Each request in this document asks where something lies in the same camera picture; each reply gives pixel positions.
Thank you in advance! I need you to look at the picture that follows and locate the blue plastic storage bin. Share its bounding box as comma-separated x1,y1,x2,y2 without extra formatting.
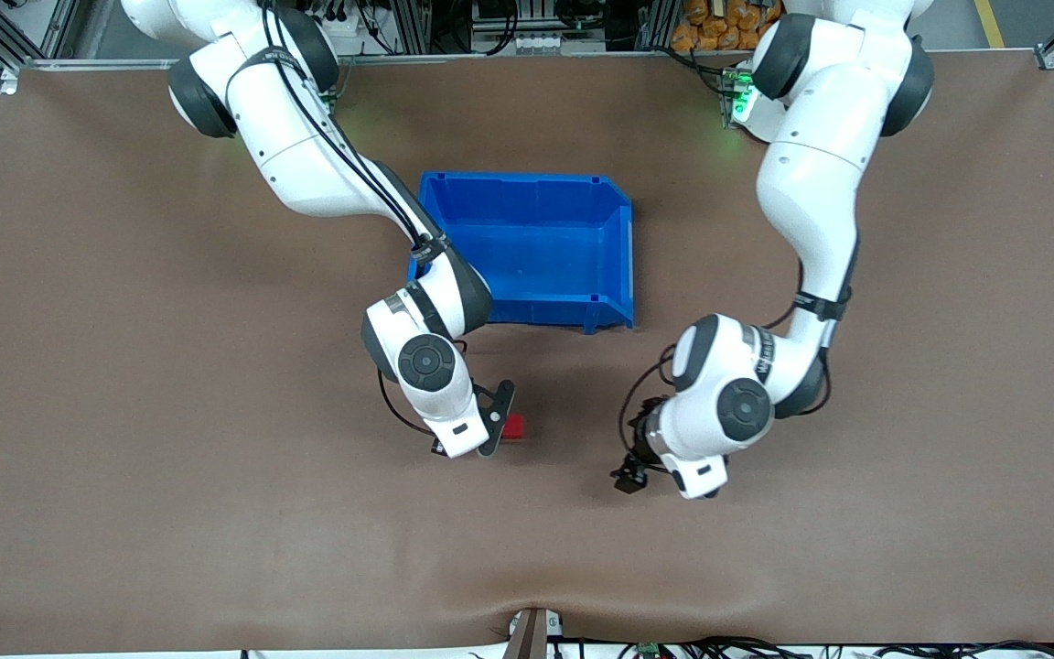
404,170,636,336

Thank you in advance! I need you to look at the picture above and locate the white connector block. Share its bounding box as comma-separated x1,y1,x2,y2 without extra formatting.
512,34,585,55

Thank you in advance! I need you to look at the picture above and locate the bag of orange items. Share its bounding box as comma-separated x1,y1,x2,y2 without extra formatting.
671,0,780,52

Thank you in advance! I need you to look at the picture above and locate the grey metal table bracket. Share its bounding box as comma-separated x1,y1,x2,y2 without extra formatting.
503,607,565,659

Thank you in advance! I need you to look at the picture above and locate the brown table mat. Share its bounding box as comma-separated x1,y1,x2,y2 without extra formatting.
0,50,1054,656

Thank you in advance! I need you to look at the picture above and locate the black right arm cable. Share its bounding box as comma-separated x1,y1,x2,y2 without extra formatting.
257,0,451,262

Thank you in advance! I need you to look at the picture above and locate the black cable bundle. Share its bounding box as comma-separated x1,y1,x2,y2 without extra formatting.
618,636,1054,659

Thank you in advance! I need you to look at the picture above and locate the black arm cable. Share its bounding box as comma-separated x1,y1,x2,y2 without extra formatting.
257,0,451,262
618,261,857,459

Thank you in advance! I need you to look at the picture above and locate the white power strip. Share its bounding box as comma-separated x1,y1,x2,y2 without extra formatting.
326,7,365,58

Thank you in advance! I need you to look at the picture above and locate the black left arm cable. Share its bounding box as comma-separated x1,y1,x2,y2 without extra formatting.
618,261,857,459

